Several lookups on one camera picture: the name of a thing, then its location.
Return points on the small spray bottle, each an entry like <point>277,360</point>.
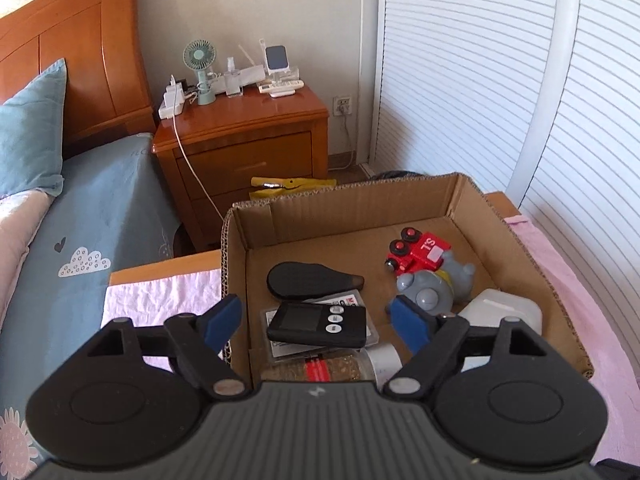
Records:
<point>232,79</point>

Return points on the yellow object on floor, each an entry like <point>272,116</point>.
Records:
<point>272,187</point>

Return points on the white louvered closet door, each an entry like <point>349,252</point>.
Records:
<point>538,99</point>

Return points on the pink cloth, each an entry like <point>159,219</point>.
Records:
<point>150,294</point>

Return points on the white smart display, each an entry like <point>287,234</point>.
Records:
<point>276,59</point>

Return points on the white power strip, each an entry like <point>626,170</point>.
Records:
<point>173,100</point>

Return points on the black digital timer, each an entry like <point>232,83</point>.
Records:
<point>319,325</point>

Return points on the white remote control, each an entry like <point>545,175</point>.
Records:
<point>276,89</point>

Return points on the grey elephant toy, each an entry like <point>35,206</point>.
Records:
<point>437,292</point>

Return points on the white medical bottle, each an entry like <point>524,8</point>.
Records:
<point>492,305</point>

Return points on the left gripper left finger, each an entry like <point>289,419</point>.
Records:
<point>196,342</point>

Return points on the fish oil capsule bottle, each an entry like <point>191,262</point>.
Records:
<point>376,364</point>

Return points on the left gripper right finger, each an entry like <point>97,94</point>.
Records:
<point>434,342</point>

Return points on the wooden headboard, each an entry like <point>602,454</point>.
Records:
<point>108,95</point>

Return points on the blue pillow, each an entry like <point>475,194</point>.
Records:
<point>32,134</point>

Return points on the wooden nightstand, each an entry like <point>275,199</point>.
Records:
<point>209,154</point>

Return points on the brown cardboard box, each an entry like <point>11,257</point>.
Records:
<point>380,230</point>

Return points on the red toy fire truck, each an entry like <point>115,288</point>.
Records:
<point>414,251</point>

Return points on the black oval case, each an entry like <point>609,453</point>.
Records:
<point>297,281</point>

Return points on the green desk fan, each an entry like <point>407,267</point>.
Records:
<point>199,55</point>

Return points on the blue bed sheet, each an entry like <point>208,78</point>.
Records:
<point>113,214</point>

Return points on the wall power outlet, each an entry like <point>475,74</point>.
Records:
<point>342,106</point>

